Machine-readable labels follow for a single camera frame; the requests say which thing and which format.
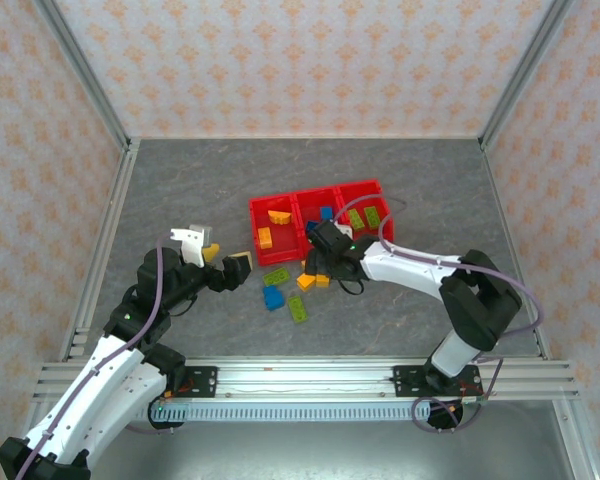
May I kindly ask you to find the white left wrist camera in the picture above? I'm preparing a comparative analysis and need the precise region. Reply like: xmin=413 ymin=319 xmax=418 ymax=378
xmin=170 ymin=223 xmax=215 ymax=266

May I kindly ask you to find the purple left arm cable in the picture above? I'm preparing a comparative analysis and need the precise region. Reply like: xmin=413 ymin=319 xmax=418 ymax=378
xmin=12 ymin=238 xmax=176 ymax=480

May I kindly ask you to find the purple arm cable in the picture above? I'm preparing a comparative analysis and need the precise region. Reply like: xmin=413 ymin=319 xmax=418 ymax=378
xmin=329 ymin=197 xmax=549 ymax=434
xmin=12 ymin=238 xmax=176 ymax=480

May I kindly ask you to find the aluminium side rail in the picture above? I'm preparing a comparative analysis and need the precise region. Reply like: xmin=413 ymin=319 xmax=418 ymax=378
xmin=479 ymin=142 xmax=551 ymax=359
xmin=59 ymin=139 xmax=141 ymax=361

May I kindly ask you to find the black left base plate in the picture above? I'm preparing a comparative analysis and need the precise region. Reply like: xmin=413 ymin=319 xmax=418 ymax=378
xmin=164 ymin=365 xmax=219 ymax=400

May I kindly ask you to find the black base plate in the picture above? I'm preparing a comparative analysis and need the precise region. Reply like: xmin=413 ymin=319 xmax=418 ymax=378
xmin=164 ymin=365 xmax=219 ymax=400
xmin=392 ymin=364 xmax=483 ymax=399

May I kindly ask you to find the aluminium mounting rail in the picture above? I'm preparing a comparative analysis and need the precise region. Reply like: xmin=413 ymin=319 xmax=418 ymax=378
xmin=32 ymin=357 xmax=581 ymax=401

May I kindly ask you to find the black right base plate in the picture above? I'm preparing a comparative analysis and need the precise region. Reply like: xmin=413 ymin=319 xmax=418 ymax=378
xmin=392 ymin=364 xmax=483 ymax=399

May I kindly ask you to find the grey slotted cable duct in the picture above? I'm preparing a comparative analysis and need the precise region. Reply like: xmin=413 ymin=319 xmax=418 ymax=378
xmin=134 ymin=402 xmax=481 ymax=424

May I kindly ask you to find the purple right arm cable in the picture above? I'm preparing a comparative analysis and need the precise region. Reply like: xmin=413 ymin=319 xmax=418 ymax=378
xmin=329 ymin=197 xmax=549 ymax=434

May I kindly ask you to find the aluminium frame post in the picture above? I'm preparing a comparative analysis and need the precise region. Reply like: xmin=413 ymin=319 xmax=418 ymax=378
xmin=478 ymin=0 xmax=576 ymax=149
xmin=34 ymin=0 xmax=133 ymax=149

